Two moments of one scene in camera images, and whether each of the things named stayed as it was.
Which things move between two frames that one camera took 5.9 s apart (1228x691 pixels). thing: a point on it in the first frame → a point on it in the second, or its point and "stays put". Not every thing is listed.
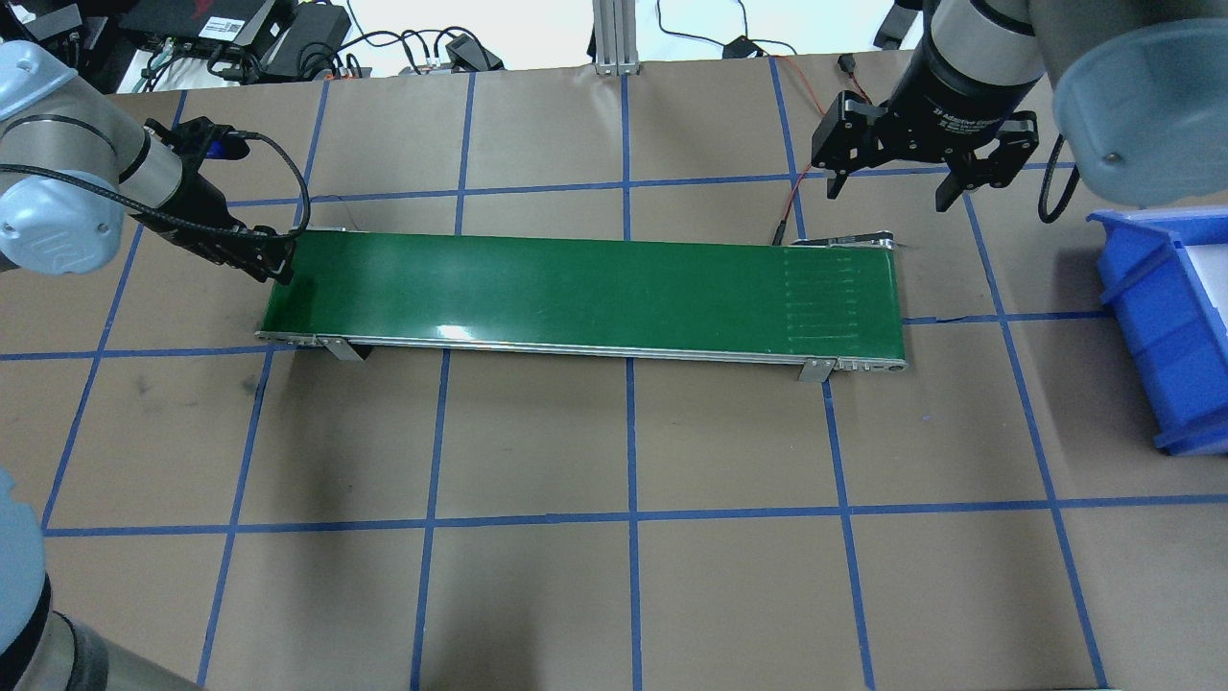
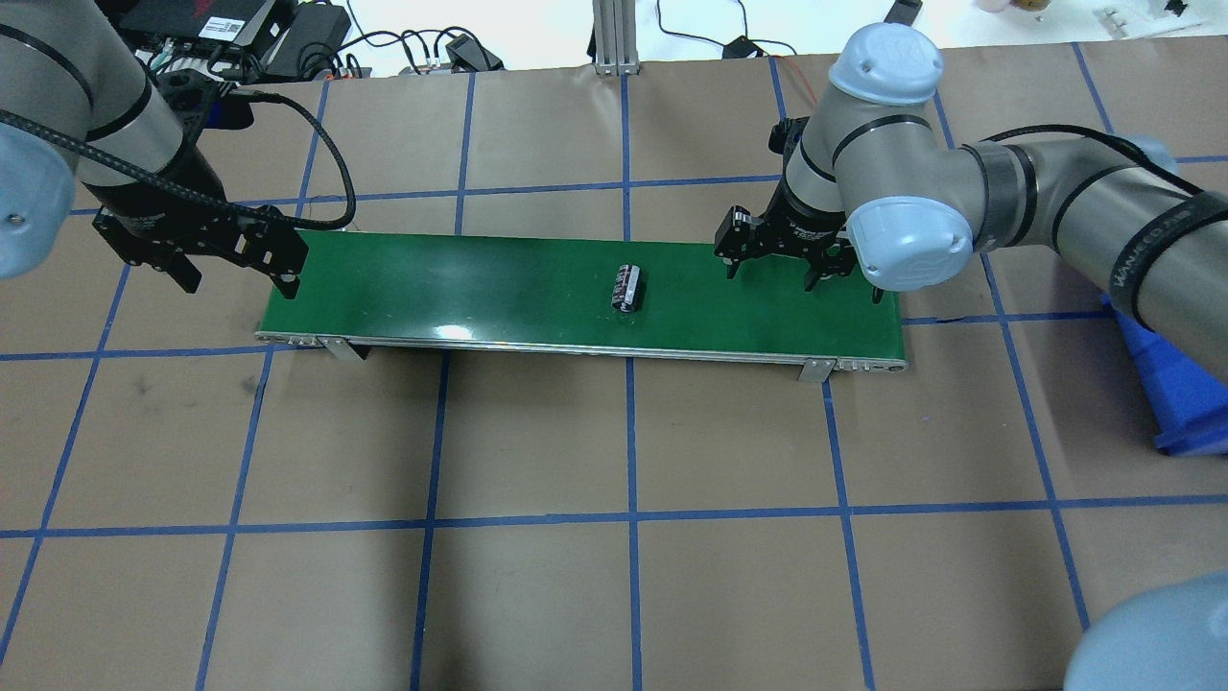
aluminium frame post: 615,24 stays put
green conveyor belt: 821,304 stays put
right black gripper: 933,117 → 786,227
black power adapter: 309,47 stays put
